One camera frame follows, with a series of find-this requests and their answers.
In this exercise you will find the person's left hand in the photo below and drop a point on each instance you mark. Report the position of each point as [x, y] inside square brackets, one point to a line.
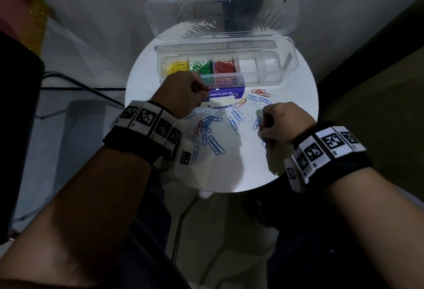
[175, 91]

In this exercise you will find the person's right hand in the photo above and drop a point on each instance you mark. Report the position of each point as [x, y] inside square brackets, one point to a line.
[288, 121]

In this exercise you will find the person's right fingers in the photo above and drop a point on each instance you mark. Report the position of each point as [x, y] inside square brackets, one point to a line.
[266, 129]

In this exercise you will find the person's left fingers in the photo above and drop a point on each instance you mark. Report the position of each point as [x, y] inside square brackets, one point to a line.
[200, 90]

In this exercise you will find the red paper clip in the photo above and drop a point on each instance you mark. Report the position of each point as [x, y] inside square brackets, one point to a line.
[241, 103]
[198, 129]
[258, 92]
[208, 88]

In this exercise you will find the blue paper clip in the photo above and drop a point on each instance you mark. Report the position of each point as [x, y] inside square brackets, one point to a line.
[256, 123]

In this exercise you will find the person's left forearm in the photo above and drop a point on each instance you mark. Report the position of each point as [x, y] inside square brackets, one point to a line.
[76, 219]

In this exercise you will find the person's right forearm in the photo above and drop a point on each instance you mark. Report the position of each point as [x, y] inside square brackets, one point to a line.
[374, 226]

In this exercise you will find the pile of green paper clips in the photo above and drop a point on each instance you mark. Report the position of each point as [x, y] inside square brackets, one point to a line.
[202, 67]

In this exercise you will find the blue printed card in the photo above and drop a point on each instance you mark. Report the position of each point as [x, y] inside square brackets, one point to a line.
[228, 94]

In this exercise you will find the pile of yellow paper clips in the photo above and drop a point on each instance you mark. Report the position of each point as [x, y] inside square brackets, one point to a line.
[177, 67]

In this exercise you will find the pile of red paper clips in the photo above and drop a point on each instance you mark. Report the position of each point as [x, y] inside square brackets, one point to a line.
[224, 67]

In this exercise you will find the scattered blue paper clips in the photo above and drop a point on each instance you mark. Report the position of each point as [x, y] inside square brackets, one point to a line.
[213, 123]

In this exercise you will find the left wristband with marker tiles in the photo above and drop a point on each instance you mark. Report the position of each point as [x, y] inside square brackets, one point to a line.
[149, 123]

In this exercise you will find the wristband with marker tiles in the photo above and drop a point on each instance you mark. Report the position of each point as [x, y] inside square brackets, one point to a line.
[326, 153]
[149, 123]

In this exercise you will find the clear plastic organizer box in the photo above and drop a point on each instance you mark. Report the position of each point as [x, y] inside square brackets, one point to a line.
[228, 33]

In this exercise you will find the right wristband with marker tiles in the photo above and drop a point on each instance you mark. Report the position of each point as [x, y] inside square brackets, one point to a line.
[326, 153]

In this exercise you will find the person's dark trousers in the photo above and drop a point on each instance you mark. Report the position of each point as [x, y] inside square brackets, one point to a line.
[314, 242]

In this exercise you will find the black chair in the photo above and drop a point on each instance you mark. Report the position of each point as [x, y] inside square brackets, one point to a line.
[18, 133]

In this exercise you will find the metal chair frame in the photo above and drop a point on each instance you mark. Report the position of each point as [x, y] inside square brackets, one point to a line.
[82, 86]

